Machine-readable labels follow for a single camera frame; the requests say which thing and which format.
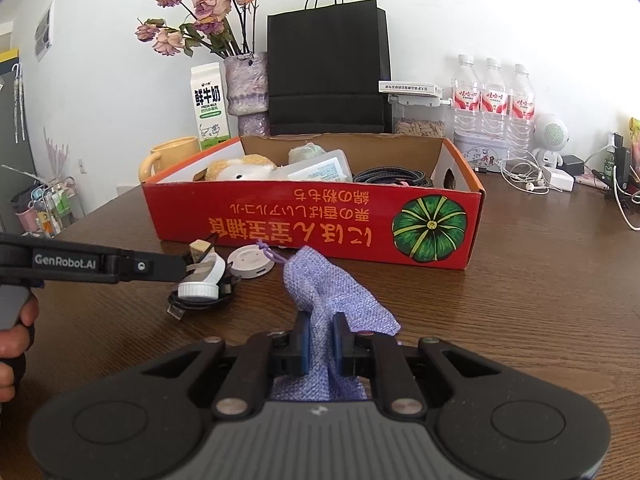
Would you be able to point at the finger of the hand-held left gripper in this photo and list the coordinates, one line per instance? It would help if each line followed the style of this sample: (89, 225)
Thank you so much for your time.
(155, 267)

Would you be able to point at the purple feather plant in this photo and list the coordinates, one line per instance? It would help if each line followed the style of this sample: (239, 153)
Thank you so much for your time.
(56, 152)

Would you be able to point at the white robot speaker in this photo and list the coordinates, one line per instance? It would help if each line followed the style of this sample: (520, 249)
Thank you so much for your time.
(550, 132)

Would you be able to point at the clear seed container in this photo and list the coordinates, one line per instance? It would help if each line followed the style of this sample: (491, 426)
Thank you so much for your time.
(417, 125)

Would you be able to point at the red cardboard box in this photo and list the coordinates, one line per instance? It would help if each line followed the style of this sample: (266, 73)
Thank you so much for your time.
(300, 215)

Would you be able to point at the metal storage rack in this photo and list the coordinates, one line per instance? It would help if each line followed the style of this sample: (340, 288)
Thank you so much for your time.
(50, 207)

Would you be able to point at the black paper bag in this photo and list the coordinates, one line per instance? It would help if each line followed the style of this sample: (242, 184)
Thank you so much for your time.
(325, 60)

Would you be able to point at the small white flat box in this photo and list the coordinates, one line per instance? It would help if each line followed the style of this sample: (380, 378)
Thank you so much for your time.
(410, 87)

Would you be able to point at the dried pink rose bouquet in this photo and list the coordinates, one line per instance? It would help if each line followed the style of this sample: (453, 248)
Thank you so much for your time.
(210, 10)

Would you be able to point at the grey cabinet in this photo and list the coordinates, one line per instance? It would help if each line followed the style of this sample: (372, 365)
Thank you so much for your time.
(12, 160)

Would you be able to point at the black power adapter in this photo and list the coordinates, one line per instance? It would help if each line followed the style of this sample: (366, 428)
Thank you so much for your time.
(574, 164)

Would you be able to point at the white earphones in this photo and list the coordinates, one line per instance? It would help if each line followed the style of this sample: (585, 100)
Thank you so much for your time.
(530, 185)

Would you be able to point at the white green milk carton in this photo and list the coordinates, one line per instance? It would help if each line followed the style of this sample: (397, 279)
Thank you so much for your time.
(210, 105)

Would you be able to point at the yellow ceramic mug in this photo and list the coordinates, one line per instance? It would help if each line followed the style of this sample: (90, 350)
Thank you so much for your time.
(170, 152)

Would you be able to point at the white printed tin box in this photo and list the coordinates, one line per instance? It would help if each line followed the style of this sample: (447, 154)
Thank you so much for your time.
(480, 152)

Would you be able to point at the yellow pink snack packet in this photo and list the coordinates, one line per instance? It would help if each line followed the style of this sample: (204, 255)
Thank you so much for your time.
(635, 150)

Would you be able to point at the white round device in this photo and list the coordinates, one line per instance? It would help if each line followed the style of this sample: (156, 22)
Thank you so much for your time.
(250, 260)

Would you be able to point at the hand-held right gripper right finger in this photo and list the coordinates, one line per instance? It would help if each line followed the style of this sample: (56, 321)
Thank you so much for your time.
(340, 342)

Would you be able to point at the small wooden block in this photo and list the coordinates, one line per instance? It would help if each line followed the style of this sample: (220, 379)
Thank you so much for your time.
(199, 250)

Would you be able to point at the translucent plastic pill bottle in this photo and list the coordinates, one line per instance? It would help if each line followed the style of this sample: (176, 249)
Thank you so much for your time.
(320, 167)

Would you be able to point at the purple linen pouch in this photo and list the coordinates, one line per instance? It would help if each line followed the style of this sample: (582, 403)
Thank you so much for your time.
(325, 285)

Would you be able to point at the black phone stand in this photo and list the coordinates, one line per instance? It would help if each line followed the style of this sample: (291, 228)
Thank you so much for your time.
(621, 157)

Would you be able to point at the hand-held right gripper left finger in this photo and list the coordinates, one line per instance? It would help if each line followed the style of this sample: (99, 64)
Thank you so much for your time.
(302, 342)

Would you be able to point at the white charger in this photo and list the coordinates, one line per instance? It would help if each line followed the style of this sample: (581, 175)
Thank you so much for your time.
(559, 179)

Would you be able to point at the white plush sheep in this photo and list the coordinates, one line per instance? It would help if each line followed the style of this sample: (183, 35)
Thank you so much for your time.
(240, 167)

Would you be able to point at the white bottle cap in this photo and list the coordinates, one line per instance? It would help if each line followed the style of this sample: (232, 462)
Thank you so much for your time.
(202, 285)

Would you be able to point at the person's left hand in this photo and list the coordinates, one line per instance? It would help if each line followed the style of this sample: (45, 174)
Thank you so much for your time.
(15, 342)

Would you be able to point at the purple textured vase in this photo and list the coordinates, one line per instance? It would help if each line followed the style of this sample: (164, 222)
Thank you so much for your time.
(245, 85)

